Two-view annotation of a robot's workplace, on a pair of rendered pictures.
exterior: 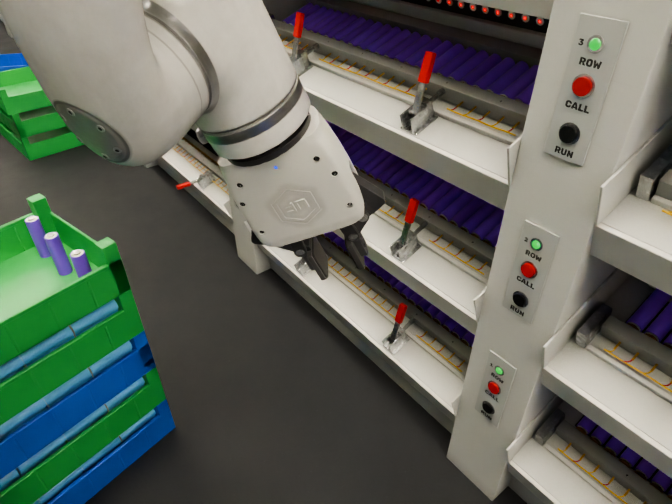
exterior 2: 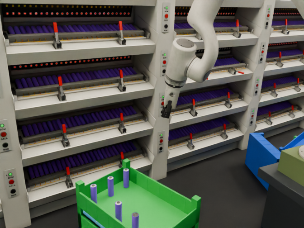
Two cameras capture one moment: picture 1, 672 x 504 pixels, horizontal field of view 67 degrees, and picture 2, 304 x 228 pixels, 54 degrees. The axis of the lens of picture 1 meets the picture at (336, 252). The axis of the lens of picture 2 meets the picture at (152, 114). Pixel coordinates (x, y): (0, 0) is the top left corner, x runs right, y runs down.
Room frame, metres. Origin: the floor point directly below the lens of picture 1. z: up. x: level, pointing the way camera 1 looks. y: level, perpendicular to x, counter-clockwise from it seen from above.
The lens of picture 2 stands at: (0.38, 1.14, 0.89)
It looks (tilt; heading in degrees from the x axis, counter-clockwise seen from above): 21 degrees down; 274
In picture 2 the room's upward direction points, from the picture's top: 2 degrees clockwise
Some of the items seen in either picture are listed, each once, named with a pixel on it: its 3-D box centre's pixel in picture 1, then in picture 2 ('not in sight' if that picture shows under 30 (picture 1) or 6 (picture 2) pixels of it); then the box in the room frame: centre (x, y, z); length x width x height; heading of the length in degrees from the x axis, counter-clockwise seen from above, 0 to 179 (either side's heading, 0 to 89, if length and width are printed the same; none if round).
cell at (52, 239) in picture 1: (58, 253); (110, 186); (0.56, 0.38, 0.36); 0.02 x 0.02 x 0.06
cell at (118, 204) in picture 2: not in sight; (118, 211); (0.51, 0.50, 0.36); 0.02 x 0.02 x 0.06
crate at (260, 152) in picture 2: not in sight; (266, 161); (-0.14, -0.31, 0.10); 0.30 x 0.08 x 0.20; 103
